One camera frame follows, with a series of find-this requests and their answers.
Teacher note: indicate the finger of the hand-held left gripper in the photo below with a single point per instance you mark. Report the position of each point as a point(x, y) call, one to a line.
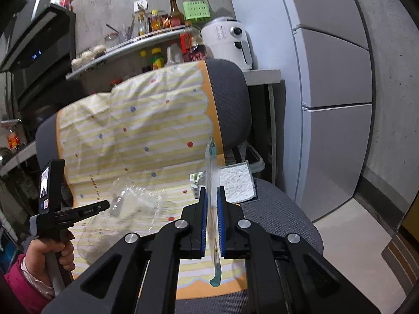
point(95, 208)

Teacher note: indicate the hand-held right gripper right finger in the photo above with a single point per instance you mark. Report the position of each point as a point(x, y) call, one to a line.
point(221, 225)

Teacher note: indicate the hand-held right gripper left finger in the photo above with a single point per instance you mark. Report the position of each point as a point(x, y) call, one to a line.
point(203, 225)

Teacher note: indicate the clear wrapper with teal item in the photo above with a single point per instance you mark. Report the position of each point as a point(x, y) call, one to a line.
point(212, 176)

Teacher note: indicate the person's left forearm pink sleeve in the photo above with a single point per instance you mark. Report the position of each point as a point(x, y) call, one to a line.
point(26, 287)

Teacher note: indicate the person's left hand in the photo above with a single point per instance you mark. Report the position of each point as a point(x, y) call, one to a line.
point(44, 245)

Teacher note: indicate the small green white carton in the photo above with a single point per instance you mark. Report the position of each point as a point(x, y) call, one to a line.
point(196, 184)

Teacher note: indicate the white dishcloth grey border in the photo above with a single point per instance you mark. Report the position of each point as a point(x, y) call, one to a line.
point(237, 181)

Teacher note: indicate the red sign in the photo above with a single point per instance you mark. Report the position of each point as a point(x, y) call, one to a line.
point(13, 142)

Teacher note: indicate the black wok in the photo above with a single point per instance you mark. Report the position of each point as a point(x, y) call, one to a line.
point(44, 113)

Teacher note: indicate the white waste bin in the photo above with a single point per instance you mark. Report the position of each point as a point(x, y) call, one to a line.
point(253, 158)

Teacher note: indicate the yellow striped dotted mat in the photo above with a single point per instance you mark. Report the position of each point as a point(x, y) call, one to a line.
point(140, 130)

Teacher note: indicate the glass jar red lid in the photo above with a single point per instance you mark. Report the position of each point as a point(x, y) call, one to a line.
point(115, 82)

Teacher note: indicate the small jar white lid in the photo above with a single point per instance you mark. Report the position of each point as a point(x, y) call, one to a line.
point(87, 58)
point(76, 63)
point(99, 51)

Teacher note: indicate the grey office chair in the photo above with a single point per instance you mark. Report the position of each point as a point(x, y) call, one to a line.
point(229, 98)

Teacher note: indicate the white counter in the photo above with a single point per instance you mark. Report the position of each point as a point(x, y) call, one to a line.
point(262, 77)

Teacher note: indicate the dark bottle yellow cap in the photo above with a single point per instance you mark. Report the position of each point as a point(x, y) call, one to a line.
point(145, 62)

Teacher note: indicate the black range hood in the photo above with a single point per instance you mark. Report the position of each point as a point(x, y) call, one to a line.
point(36, 32)

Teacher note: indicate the empty glass jar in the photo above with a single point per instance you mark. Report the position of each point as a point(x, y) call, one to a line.
point(112, 41)

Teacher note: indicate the metal corner shelf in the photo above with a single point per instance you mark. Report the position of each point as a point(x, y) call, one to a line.
point(131, 47)

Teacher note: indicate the yellow green squeeze bottle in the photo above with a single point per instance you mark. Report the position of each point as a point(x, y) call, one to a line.
point(157, 60)

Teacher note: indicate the white jug red cap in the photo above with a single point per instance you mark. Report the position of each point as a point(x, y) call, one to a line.
point(173, 57)

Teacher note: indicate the white refrigerator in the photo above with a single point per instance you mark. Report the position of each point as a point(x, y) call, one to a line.
point(327, 88)

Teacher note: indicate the brown striped doormat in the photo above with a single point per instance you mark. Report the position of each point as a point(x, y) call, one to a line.
point(401, 255)

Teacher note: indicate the large red label bottle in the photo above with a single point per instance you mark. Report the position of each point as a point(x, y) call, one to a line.
point(191, 44)

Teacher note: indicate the clear bottle yellow cap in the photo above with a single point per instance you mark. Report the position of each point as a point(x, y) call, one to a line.
point(142, 26)

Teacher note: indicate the white air fryer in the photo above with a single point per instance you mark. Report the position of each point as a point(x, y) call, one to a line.
point(226, 42)

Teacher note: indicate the yellow panel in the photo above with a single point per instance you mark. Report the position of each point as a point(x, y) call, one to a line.
point(411, 216)

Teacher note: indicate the orange oil bottle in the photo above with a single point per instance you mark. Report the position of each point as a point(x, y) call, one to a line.
point(155, 23)

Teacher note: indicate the small red sauce jar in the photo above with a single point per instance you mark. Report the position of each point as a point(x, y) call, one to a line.
point(165, 22)

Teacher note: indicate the tall brown sauce bottle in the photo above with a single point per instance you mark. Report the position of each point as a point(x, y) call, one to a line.
point(175, 14)

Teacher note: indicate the green utensil basket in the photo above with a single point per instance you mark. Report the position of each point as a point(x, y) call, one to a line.
point(196, 10)

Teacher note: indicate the white wall outlet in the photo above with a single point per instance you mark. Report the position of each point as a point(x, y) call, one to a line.
point(140, 5)

